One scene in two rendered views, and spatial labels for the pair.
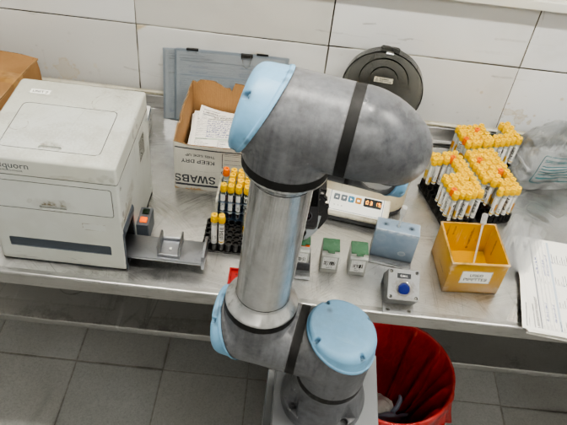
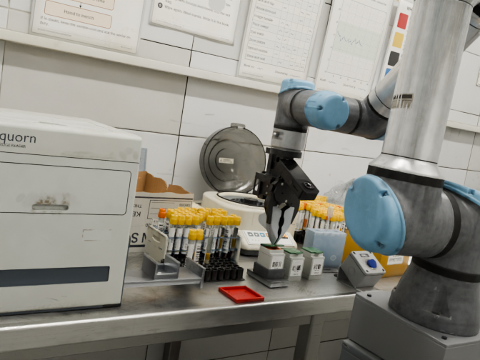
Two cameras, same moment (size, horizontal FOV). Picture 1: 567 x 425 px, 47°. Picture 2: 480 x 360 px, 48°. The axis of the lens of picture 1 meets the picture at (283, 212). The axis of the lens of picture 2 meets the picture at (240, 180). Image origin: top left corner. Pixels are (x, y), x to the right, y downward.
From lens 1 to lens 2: 1.03 m
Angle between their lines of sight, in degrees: 47
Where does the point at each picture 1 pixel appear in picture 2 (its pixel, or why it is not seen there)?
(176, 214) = not seen: hidden behind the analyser
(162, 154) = not seen: hidden behind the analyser
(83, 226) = (83, 235)
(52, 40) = not seen: outside the picture
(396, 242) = (330, 244)
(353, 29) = (198, 120)
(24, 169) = (28, 143)
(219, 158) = (146, 205)
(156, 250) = (147, 276)
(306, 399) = (456, 287)
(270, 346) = (439, 208)
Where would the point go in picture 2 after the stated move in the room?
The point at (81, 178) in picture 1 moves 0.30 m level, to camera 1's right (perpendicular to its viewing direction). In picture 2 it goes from (101, 153) to (253, 168)
